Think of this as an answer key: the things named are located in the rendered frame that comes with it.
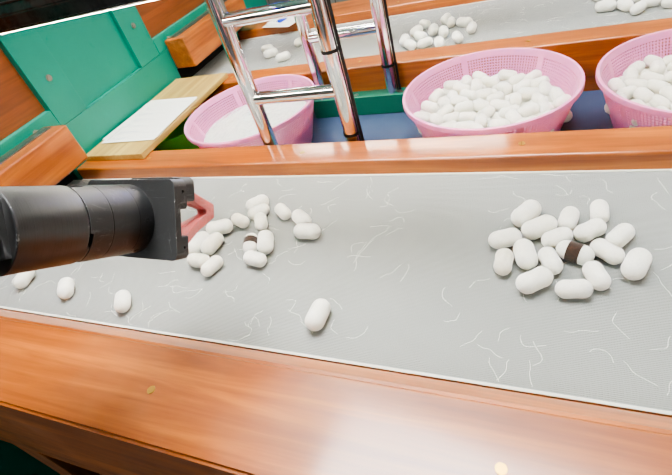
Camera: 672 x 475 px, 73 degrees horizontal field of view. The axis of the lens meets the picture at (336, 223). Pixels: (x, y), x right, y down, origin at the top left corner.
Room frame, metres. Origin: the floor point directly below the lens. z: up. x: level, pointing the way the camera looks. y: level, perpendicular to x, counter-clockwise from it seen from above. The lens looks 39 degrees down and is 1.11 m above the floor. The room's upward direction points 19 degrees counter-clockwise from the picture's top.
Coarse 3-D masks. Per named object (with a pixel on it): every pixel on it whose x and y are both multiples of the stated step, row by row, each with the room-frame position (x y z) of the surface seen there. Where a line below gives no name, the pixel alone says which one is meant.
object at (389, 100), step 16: (384, 0) 0.82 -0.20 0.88; (304, 16) 0.90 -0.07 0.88; (384, 16) 0.82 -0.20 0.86; (304, 32) 0.90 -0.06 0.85; (352, 32) 0.85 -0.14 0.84; (368, 32) 0.84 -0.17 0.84; (384, 32) 0.82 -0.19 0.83; (304, 48) 0.90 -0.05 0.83; (384, 48) 0.82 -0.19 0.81; (384, 64) 0.82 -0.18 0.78; (320, 80) 0.90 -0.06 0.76; (368, 96) 0.85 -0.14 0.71; (384, 96) 0.83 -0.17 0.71; (400, 96) 0.81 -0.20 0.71; (320, 112) 0.90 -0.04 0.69; (336, 112) 0.88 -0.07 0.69; (368, 112) 0.85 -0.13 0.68; (384, 112) 0.83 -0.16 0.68
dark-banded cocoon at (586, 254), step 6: (564, 240) 0.30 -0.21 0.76; (570, 240) 0.30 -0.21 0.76; (558, 246) 0.30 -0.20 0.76; (564, 246) 0.29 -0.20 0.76; (588, 246) 0.28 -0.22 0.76; (558, 252) 0.29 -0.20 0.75; (564, 252) 0.29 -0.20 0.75; (582, 252) 0.28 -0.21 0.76; (588, 252) 0.28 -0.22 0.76; (582, 258) 0.27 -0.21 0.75; (588, 258) 0.27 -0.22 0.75; (582, 264) 0.27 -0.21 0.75
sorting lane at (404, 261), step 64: (256, 192) 0.60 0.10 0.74; (320, 192) 0.54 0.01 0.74; (384, 192) 0.49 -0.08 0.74; (448, 192) 0.45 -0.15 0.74; (512, 192) 0.41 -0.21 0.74; (576, 192) 0.38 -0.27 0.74; (640, 192) 0.34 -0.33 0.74; (320, 256) 0.41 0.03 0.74; (384, 256) 0.38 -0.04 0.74; (448, 256) 0.34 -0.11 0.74; (128, 320) 0.41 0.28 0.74; (192, 320) 0.38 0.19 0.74; (256, 320) 0.34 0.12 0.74; (384, 320) 0.29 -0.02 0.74; (448, 320) 0.27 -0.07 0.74; (512, 320) 0.24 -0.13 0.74; (576, 320) 0.22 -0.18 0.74; (640, 320) 0.20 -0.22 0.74; (512, 384) 0.19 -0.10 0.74; (576, 384) 0.17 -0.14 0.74; (640, 384) 0.15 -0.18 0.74
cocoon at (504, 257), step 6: (498, 252) 0.31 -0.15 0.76; (504, 252) 0.31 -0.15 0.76; (510, 252) 0.31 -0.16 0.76; (498, 258) 0.30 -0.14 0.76; (504, 258) 0.30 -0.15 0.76; (510, 258) 0.30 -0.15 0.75; (498, 264) 0.30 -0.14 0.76; (504, 264) 0.29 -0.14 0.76; (510, 264) 0.29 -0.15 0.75; (498, 270) 0.29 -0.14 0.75; (504, 270) 0.29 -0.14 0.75; (510, 270) 0.29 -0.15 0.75
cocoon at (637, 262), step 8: (640, 248) 0.26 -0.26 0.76; (632, 256) 0.25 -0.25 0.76; (640, 256) 0.25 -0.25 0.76; (648, 256) 0.25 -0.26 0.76; (624, 264) 0.25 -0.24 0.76; (632, 264) 0.25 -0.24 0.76; (640, 264) 0.24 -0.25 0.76; (648, 264) 0.24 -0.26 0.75; (624, 272) 0.25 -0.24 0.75; (632, 272) 0.24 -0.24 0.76; (640, 272) 0.24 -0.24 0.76
